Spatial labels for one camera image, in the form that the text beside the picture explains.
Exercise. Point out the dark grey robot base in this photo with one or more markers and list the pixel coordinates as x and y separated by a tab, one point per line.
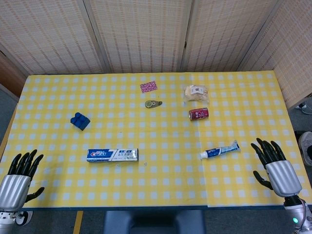
153	223

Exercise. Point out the yellow floor tape strip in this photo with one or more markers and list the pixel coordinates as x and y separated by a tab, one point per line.
78	223

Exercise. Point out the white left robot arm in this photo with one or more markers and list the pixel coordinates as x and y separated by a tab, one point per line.
9	219

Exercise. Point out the black and silver right hand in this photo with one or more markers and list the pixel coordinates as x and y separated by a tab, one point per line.
284	178

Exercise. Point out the grey sneaker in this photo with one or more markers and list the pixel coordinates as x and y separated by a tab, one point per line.
306	147

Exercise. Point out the blue and white toothpaste box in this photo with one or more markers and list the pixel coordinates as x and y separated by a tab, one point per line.
112	155

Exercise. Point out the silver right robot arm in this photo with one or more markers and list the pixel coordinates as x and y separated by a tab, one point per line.
297	212

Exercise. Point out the clear bag of snacks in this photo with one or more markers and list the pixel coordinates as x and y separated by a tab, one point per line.
196	94

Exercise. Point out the woven folding screen panel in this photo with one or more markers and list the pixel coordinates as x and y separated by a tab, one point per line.
139	34
48	31
297	48
224	34

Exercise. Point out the pink patterned card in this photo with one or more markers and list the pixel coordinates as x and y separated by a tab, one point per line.
149	87

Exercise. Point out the yellow white checkered tablecloth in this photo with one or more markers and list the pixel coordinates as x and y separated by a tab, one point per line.
156	131

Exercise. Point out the black and silver left hand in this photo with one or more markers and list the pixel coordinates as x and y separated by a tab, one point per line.
14	187

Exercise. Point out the brown wooden board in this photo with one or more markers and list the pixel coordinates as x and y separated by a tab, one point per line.
9	78

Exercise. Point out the blue toy building block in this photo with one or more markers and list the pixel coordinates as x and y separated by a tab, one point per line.
80	122

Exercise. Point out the white and blue toothpaste tube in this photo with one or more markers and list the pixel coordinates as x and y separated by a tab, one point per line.
217	151

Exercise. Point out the red drink can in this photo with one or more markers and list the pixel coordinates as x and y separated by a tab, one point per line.
198	114

